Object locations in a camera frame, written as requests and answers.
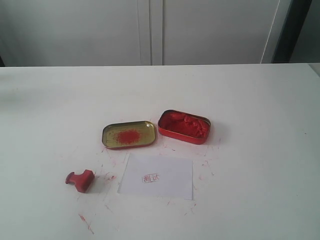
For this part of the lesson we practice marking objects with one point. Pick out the red ink tin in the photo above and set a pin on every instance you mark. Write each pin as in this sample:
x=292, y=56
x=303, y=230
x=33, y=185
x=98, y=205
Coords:
x=184, y=126

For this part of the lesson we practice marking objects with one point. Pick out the red plastic stamp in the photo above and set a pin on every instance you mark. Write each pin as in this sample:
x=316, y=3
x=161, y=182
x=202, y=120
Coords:
x=81, y=181

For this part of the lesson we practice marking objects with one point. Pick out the gold tin lid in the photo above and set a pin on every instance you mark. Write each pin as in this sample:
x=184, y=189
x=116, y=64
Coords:
x=126, y=135

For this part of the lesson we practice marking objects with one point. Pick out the white paper sheet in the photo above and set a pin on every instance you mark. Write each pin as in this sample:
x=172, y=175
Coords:
x=158, y=176

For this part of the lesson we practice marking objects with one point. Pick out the white cabinet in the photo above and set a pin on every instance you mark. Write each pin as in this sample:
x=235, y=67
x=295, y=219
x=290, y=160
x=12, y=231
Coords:
x=37, y=33

